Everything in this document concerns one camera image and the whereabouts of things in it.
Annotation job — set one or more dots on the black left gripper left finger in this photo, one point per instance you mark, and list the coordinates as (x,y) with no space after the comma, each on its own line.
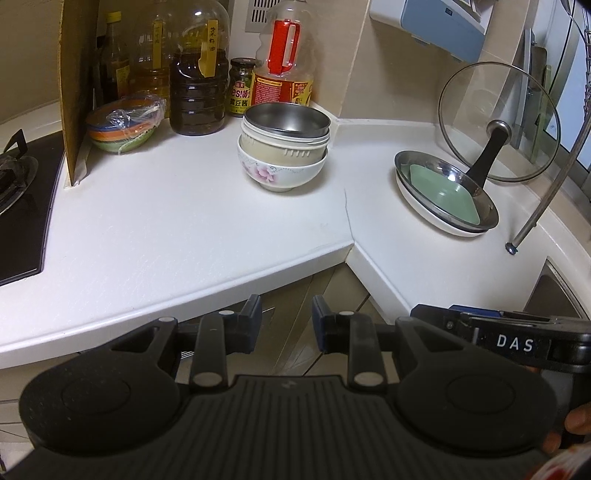
(222,333)

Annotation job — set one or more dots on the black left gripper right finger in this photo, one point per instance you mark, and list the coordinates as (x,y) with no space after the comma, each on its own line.
(354,335)

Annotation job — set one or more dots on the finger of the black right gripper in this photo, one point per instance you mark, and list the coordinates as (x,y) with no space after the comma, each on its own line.
(448,318)

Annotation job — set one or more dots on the white floral ceramic bowl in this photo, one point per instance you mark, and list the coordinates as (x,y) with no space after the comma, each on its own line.
(279,178)

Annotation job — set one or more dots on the cream ribbed plastic bowl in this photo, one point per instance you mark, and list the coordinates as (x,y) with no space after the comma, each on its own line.
(281,149)

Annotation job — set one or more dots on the stainless steel bowl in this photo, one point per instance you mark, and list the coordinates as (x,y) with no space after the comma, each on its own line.
(288,119)

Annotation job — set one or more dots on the stack of colourful bowls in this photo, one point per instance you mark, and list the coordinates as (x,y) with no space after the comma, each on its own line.
(124,125)

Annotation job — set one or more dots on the person right hand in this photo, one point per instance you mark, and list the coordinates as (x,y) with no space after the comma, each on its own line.
(573,463)

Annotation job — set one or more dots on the stainless steel sink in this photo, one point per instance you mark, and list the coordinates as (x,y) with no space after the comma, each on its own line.
(552,295)

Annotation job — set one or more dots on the white plate under steel plate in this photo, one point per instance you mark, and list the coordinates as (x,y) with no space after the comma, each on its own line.
(429,217)

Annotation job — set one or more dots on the glass pot lid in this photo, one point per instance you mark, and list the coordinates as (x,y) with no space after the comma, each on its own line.
(480,99)

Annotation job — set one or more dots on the black gas stove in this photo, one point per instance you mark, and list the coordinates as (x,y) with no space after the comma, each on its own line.
(29,175)

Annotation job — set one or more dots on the cutting boards by window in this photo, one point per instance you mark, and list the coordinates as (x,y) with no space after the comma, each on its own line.
(548,59)

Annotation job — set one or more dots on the green labelled sauce jar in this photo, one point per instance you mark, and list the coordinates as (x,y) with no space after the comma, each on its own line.
(239,97)

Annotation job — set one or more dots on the dark oil bottle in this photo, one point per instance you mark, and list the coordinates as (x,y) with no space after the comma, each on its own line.
(199,69)

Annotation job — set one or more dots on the light oil bottle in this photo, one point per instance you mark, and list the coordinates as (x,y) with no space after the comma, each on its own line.
(151,51)

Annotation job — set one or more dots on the small yellow capped bottle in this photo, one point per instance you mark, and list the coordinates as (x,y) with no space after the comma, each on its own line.
(114,62)

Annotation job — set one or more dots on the cardboard sheet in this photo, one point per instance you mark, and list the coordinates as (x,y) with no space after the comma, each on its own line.
(76,45)

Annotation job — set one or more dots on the red handled soy sauce bottle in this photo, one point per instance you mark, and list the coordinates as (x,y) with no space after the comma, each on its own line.
(285,60)

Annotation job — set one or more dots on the white blue wall appliance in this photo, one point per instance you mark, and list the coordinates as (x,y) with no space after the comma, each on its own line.
(458,27)

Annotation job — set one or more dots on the white wall vent grille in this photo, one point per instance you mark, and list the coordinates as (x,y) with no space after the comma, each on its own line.
(256,14)

